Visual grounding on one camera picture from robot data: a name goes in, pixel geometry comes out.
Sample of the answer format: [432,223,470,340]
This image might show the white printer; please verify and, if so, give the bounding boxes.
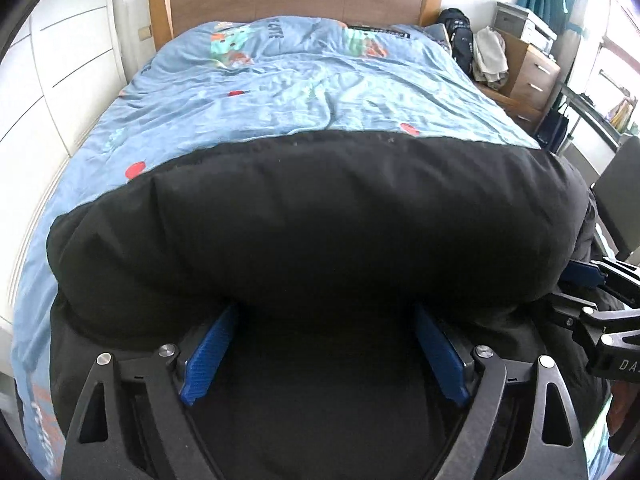
[494,2,558,54]

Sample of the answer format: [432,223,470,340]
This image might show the wooden nightstand drawers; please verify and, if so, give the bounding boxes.
[476,32,560,134]

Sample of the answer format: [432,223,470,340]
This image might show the beige cloth pile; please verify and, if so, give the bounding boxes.
[472,26,509,90]

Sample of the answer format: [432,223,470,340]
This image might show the white wardrobe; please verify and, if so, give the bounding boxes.
[1,0,125,375]

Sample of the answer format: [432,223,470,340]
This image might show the dark desk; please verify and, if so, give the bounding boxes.
[558,84,623,154]

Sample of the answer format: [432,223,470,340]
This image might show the blue dinosaur print bed cover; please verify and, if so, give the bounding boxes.
[12,16,543,479]

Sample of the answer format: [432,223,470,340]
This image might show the black puffer jacket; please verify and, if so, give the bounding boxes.
[47,131,608,479]

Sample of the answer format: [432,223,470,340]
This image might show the black backpack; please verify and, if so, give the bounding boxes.
[437,8,474,76]

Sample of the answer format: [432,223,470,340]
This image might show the dark grey chair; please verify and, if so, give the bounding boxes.
[591,136,640,261]

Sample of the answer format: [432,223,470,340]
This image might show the person's right hand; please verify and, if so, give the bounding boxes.
[606,382,627,434]

